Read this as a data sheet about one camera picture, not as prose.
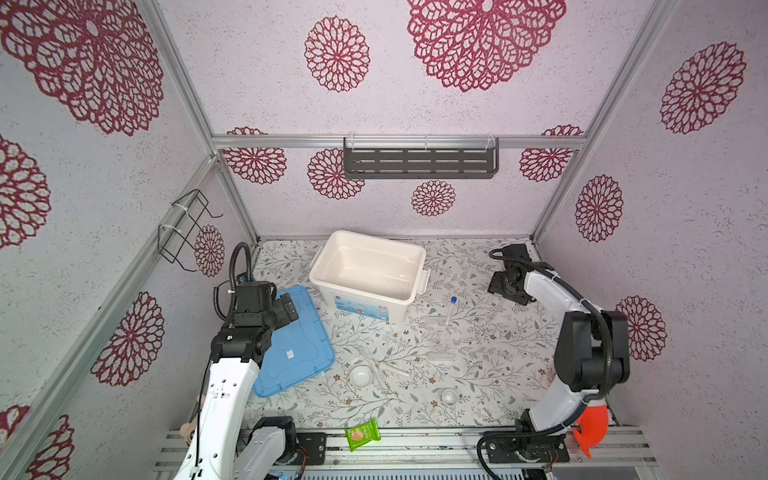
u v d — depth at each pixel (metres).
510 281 0.70
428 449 0.76
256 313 0.54
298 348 0.90
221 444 0.40
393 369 0.87
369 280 1.06
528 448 0.68
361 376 0.85
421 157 0.94
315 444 0.75
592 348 0.48
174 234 0.74
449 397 0.81
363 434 0.75
